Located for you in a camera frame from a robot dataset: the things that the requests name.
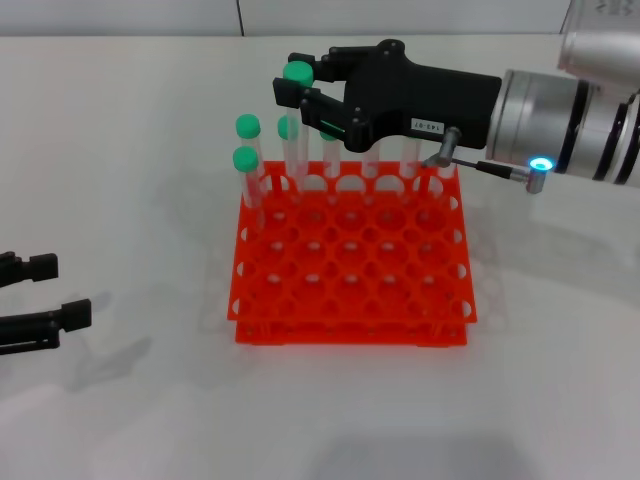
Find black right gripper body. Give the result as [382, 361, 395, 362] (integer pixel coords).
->
[342, 38, 503, 154]

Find orange test tube rack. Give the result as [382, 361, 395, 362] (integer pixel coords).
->
[225, 159, 480, 347]

